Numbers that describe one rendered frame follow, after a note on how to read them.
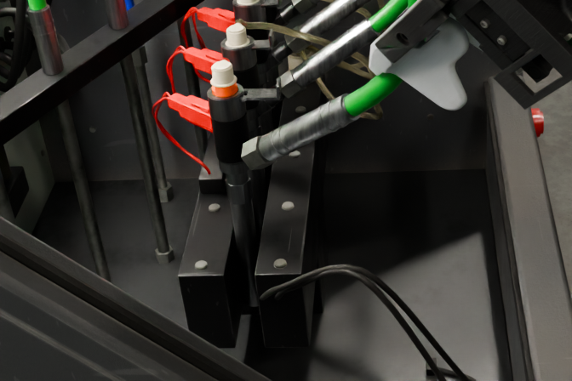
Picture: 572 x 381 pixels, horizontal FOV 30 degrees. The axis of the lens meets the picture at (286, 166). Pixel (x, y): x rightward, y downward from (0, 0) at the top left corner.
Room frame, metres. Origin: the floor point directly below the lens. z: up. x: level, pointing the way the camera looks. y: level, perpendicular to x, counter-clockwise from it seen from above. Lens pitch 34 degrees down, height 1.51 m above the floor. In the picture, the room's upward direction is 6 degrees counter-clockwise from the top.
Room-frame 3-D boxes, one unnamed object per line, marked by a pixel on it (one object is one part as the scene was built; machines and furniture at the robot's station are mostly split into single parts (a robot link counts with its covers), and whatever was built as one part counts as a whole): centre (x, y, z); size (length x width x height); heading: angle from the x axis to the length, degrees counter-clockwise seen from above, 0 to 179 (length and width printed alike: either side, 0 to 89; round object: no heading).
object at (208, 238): (0.83, 0.02, 0.91); 0.34 x 0.10 x 0.15; 172
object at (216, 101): (0.71, 0.03, 1.01); 0.05 x 0.03 x 0.21; 82
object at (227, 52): (0.79, 0.02, 1.01); 0.05 x 0.03 x 0.21; 82
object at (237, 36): (0.79, 0.03, 1.12); 0.02 x 0.02 x 0.03
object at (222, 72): (0.71, 0.04, 1.13); 0.02 x 0.02 x 0.03
